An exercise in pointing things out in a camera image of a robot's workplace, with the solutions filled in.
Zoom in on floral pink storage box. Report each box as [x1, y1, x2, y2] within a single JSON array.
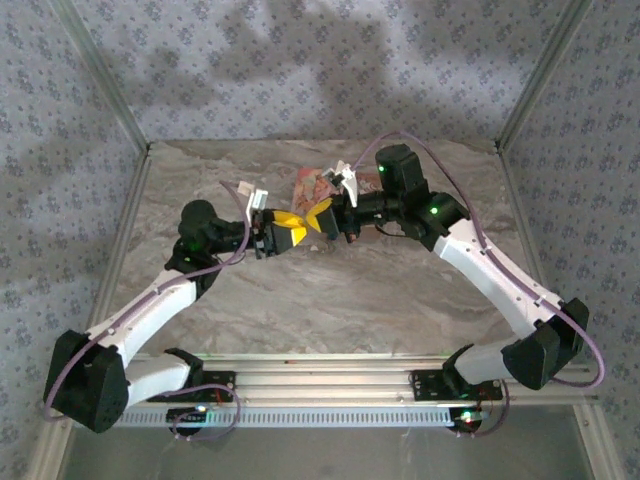
[[291, 167, 386, 243]]

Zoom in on small circuit board with light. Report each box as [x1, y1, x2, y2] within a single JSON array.
[[448, 406, 494, 432], [167, 405, 214, 434]]

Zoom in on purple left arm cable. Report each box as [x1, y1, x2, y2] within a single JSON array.
[[42, 180, 251, 422]]

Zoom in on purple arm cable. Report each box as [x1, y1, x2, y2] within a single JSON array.
[[352, 130, 607, 389], [42, 180, 251, 422]]

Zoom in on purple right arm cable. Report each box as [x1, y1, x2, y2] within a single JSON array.
[[352, 130, 607, 389]]

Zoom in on aluminium side rail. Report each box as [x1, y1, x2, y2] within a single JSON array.
[[29, 144, 154, 480], [494, 142, 626, 480]]

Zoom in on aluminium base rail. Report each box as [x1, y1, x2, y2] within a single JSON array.
[[132, 352, 597, 407]]

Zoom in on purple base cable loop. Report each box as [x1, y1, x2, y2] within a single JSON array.
[[452, 378, 512, 438], [169, 383, 243, 442]]

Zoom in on white slotted cable duct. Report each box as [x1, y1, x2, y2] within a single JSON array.
[[112, 405, 469, 430]]

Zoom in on aluminium frame post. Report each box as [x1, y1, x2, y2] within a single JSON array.
[[49, 0, 154, 156], [493, 0, 595, 154]]

